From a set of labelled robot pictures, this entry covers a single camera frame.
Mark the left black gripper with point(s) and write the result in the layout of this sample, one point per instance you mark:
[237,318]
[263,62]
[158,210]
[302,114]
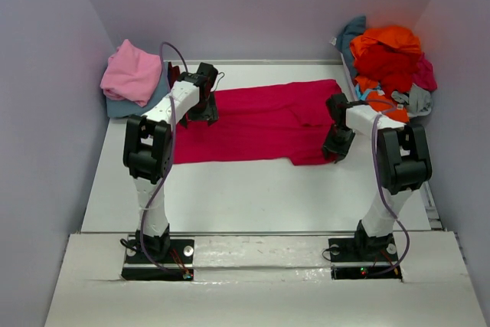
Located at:
[210,113]

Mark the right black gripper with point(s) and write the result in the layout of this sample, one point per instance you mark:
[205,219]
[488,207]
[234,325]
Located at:
[330,145]

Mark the magenta t shirt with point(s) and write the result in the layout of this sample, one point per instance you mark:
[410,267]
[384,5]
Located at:
[424,76]
[283,121]

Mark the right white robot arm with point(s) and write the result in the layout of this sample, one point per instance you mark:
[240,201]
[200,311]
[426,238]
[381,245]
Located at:
[402,164]

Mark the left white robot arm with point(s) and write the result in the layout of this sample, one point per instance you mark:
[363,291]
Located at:
[149,150]

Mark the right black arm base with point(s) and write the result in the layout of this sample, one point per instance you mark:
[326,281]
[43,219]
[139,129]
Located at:
[351,262]

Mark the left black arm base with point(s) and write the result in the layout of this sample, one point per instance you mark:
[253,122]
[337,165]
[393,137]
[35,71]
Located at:
[176,266]

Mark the dark red folded t shirt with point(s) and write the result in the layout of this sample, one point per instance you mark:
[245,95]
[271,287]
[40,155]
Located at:
[173,72]

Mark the white laundry basket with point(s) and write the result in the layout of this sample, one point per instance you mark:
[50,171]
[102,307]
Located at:
[346,70]

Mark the pink folded t shirt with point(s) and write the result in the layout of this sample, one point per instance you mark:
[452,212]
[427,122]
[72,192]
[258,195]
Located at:
[132,74]

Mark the light blue folded t shirt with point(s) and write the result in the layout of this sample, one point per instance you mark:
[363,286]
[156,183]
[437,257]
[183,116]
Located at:
[118,109]

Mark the grey t shirt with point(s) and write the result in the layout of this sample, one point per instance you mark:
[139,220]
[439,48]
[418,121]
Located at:
[418,102]

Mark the teal blue t shirt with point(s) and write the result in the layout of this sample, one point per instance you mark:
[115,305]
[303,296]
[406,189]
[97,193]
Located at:
[355,27]

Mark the orange t shirt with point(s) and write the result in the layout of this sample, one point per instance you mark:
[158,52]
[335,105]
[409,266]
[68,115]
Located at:
[395,37]

